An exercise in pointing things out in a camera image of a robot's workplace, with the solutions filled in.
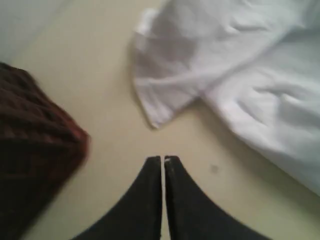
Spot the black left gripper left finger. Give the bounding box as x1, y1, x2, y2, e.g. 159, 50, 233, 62
74, 156, 163, 240

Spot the white t-shirt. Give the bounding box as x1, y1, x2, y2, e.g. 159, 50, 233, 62
133, 0, 320, 194

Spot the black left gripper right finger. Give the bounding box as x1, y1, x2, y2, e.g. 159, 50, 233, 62
164, 155, 266, 240

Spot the dark brown wicker basket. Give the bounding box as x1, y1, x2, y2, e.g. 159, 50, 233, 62
0, 63, 89, 240

